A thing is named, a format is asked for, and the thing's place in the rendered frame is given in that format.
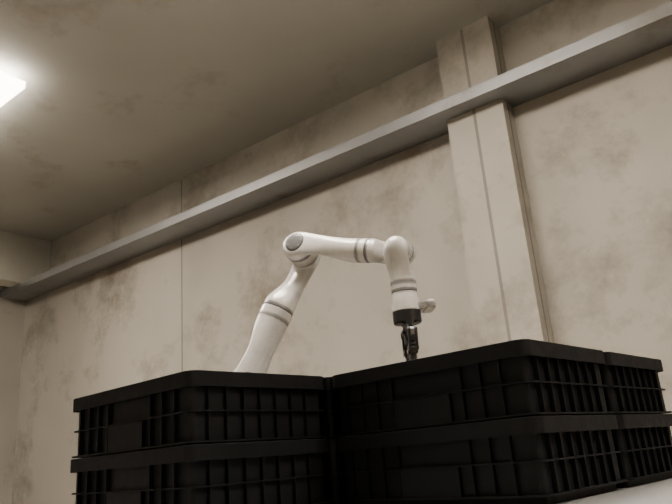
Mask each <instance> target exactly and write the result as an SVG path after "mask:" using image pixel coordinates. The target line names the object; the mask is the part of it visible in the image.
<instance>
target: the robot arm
mask: <svg viewBox="0 0 672 504"><path fill-rule="evenodd" d="M283 252H284V254H285V255H286V256H287V258H288V259H289V260H290V261H291V262H292V263H293V264H292V267H291V270H290V272H289V274H288V276H287V278H286V280H285V281H284V282H283V283H282V284H281V285H280V286H279V287H278V288H276V289H275V290H274V291H273V292H271V293H270V294H269V295H268V296H267V297H266V299H265V301H264V302H263V304H262V307H261V309H260V311H259V313H258V315H257V318H256V321H255V324H254V328H253V331H252V336H251V340H250V343H249V346H248V348H247V350H246V352H245V354H244V356H243V358H242V360H241V361H240V363H239V365H238V366H237V368H236V369H235V370H233V371H232V372H249V373H267V370H268V367H269V364H270V361H271V359H272V356H273V354H274V352H275V350H276V349H277V347H278V345H279V343H280V341H281V339H282V337H283V335H284V333H285V331H286V329H287V327H288V325H289V323H290V320H291V318H292V316H293V313H294V311H295V308H296V306H297V304H298V301H299V299H300V297H301V295H302V293H303V291H304V289H305V287H306V285H307V283H308V281H309V279H310V278H311V276H312V274H313V272H314V271H315V269H316V267H317V265H318V263H319V261H320V258H321V255H324V256H329V257H333V258H337V259H340V260H343V261H347V262H353V263H380V264H386V267H387V271H388V274H389V277H390V286H391V296H392V299H391V304H392V314H393V323H394V325H395V326H398V327H400V326H401V327H402V328H403V331H402V333H401V339H402V348H403V356H404V357H405V358H406V361H409V360H414V359H418V354H416V353H418V350H419V345H418V332H417V326H414V325H418V324H420V323H421V322H422V318H421V313H431V312H432V311H433V310H434V309H435V307H436V302H435V300H434V299H427V300H425V301H421V302H420V301H419V296H418V292H417V284H416V277H415V274H414V273H413V271H412V270H411V267H410V263H412V262H413V261H414V259H415V257H416V250H415V247H414V246H413V245H412V244H411V243H410V242H408V241H407V240H406V239H404V238H403V237H400V236H392V237H390V238H388V239H387V240H386V241H381V240H378V239H374V238H340V237H332V236H325V235H318V234H312V233H307V232H294V233H292V234H290V235H289V236H287V238H286V239H285V240H284V242H283ZM407 350H408V352H407Z"/></svg>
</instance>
